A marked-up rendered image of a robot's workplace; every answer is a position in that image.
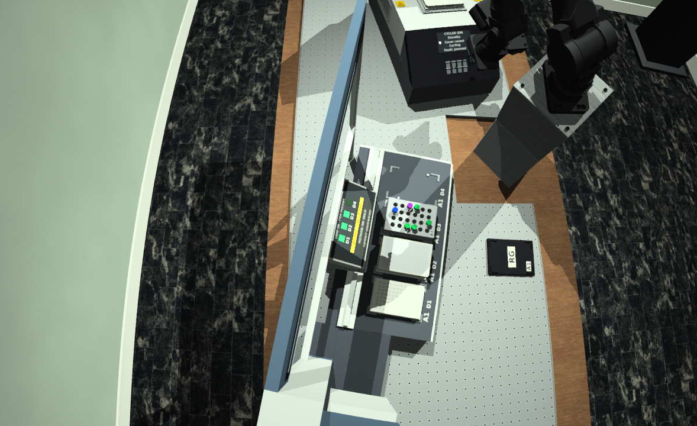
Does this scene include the black rectangular pad with rg label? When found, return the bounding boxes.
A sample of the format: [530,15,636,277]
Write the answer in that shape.
[487,238,535,276]

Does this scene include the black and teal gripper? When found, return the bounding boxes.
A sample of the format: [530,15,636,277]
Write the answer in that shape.
[466,33,499,71]

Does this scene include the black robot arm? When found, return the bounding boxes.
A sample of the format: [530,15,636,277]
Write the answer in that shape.
[469,0,618,114]

